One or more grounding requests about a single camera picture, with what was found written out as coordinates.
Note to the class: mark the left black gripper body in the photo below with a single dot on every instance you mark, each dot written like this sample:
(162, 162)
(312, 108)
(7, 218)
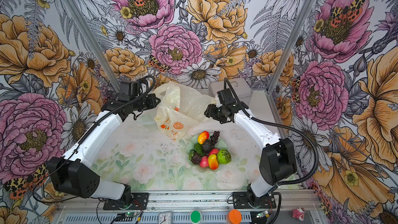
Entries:
(145, 103)

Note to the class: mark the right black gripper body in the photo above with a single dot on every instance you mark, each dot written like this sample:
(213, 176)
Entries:
(217, 113)

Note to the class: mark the translucent plastic bag orange print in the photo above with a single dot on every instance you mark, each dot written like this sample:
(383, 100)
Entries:
(180, 109)

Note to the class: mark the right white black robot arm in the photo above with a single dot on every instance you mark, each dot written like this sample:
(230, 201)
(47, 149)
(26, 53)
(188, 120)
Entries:
(277, 161)

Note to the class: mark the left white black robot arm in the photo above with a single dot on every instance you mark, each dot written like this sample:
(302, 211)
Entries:
(72, 174)

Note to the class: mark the dark purple grape bunch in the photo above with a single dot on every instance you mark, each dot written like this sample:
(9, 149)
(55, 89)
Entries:
(214, 138)

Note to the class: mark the red yellow mango upper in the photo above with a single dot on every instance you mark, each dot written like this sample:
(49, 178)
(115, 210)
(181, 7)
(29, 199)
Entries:
(202, 137)

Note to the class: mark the red yellow mango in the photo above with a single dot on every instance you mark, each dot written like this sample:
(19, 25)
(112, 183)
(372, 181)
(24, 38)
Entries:
(213, 163)
(202, 137)

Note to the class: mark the light green wavy plate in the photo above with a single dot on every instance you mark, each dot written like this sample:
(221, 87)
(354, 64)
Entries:
(220, 145)

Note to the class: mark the silver metal first aid case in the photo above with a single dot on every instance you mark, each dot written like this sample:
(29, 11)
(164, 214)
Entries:
(240, 86)

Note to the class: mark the dark avocado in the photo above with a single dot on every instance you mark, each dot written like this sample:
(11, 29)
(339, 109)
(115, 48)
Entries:
(207, 147)

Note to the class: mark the green leaf fruit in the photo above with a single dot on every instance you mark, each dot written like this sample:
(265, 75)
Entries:
(199, 149)

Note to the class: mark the red yellow mango lower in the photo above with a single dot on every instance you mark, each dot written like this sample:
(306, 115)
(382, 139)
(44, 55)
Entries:
(213, 163)

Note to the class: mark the dark brown mangosteen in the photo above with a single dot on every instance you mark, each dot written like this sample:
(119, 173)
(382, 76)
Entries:
(195, 158)

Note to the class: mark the pink red peach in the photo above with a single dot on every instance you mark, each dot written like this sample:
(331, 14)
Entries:
(204, 162)

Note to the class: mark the orange round button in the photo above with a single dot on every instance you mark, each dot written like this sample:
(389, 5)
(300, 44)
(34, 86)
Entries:
(234, 217)

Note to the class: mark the green round button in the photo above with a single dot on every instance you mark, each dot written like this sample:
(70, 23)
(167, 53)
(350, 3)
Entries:
(195, 217)

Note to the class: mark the small white clock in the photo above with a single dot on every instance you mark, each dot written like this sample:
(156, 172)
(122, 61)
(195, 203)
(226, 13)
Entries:
(165, 218)

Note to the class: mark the pink small toy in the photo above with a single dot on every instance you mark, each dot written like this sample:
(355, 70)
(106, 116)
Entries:
(299, 214)

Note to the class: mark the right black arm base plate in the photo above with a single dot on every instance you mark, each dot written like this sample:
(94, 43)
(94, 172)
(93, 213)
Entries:
(246, 200)

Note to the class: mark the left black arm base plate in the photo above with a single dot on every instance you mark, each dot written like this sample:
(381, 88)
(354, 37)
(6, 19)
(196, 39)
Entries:
(136, 201)

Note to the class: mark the aluminium front rail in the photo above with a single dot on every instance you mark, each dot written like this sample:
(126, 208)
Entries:
(159, 201)

